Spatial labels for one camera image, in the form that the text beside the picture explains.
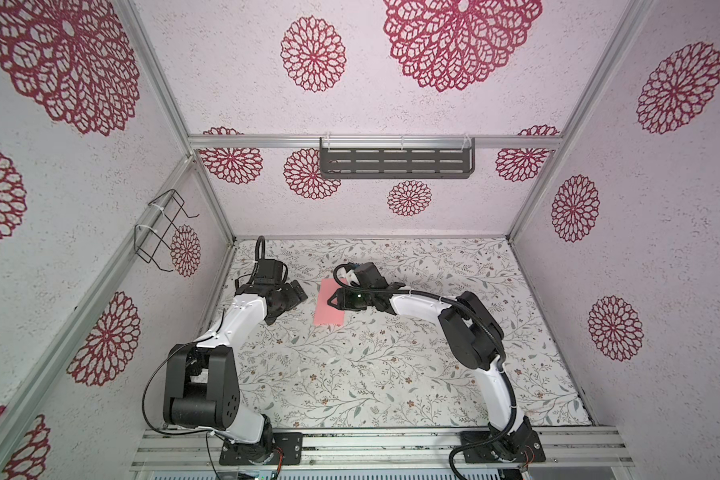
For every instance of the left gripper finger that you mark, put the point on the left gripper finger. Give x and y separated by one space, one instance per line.
276 308
296 292

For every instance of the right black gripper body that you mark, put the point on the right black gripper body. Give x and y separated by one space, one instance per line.
359 299

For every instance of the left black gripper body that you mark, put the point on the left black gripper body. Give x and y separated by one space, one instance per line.
286 294

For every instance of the pink square paper sheet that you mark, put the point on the pink square paper sheet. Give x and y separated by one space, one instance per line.
325 314

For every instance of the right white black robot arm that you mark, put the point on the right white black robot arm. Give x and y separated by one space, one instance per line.
474 337

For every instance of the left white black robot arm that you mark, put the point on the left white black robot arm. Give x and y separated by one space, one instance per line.
202 389

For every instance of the dark grey slotted wall shelf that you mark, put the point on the dark grey slotted wall shelf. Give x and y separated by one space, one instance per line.
401 163

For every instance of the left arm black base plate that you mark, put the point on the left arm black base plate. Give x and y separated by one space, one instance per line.
273 449

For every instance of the black wire wall rack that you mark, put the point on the black wire wall rack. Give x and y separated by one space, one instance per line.
149 237

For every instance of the aluminium front rail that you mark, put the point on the aluminium front rail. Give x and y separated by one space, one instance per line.
390 448

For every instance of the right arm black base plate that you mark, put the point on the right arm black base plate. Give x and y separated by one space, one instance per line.
519 447

